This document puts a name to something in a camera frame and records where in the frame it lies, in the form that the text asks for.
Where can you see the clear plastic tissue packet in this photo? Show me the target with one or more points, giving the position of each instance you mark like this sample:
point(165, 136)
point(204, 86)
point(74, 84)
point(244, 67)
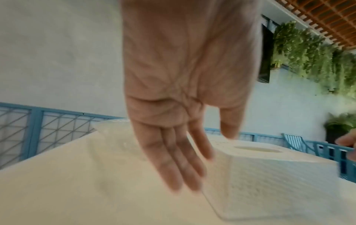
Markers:
point(116, 140)

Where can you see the white tissue box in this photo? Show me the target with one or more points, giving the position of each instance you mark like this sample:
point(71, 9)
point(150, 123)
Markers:
point(272, 182)

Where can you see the person's left hand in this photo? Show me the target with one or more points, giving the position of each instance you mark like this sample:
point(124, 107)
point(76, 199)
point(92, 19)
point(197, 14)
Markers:
point(180, 66)

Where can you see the potted green plant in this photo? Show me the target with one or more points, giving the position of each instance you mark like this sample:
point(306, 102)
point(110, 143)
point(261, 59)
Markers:
point(340, 125)

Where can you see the blue chair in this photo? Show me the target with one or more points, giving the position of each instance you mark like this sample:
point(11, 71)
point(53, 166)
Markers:
point(294, 141)

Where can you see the black wall screen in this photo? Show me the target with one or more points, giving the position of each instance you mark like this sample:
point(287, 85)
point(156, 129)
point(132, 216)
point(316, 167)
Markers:
point(265, 55)

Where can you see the green plant wall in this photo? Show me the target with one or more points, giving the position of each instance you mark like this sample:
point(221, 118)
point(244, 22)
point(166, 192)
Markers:
point(306, 55)

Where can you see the person's right hand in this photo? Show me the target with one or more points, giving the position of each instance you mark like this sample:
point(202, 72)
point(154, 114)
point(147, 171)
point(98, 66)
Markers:
point(349, 139)

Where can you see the blue mesh fence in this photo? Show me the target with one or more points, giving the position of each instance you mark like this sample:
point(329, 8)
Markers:
point(34, 131)

